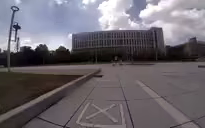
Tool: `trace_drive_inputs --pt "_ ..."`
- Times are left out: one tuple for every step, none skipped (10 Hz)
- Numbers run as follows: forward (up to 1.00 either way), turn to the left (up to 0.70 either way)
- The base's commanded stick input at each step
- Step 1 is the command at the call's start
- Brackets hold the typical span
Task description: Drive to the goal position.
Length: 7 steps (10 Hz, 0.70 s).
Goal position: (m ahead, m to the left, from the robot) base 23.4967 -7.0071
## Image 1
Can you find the person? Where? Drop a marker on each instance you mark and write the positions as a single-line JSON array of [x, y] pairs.
[[115, 60]]

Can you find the wide many-windowed building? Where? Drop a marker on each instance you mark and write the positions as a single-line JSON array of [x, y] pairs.
[[120, 40]]

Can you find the painted white cross marking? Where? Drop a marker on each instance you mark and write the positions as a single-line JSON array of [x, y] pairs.
[[102, 115]]

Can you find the row of trees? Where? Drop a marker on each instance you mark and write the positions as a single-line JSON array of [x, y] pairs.
[[40, 55]]

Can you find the grey concrete kerb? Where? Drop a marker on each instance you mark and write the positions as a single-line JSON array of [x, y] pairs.
[[40, 101]]

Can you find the grey paved plaza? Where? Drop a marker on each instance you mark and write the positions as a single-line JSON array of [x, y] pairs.
[[176, 83]]

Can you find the grass lawn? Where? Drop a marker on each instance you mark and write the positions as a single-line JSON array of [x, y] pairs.
[[16, 87]]

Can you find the low dark building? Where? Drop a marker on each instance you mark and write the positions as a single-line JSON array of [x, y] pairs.
[[190, 50]]

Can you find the dark lamp pole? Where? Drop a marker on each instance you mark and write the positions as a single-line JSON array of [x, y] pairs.
[[16, 28]]

